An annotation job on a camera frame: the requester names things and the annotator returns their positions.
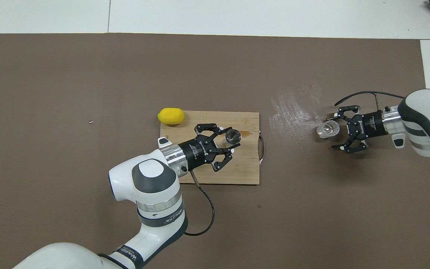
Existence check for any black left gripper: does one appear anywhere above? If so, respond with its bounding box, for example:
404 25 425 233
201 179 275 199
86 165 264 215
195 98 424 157
179 123 241 173

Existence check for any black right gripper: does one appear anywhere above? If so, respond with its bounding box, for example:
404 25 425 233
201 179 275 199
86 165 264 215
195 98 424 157
331 105 387 154

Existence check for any steel jigger cup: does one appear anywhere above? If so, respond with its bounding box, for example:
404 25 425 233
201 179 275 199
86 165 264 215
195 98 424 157
224 128 242 146

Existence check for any clear glass cup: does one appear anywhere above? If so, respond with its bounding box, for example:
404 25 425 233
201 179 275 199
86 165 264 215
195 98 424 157
316 120 341 139

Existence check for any bamboo cutting board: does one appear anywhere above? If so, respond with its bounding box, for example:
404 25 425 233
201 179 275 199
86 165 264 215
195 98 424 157
158 111 266 185

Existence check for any yellow lemon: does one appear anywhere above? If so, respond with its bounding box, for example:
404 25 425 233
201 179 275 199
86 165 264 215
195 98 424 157
157 108 185 125

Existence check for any brown table mat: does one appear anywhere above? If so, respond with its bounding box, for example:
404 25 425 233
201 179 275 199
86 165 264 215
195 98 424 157
0 33 430 269

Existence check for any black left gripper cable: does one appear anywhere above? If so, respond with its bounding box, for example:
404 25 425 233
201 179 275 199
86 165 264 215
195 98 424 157
182 167 216 237

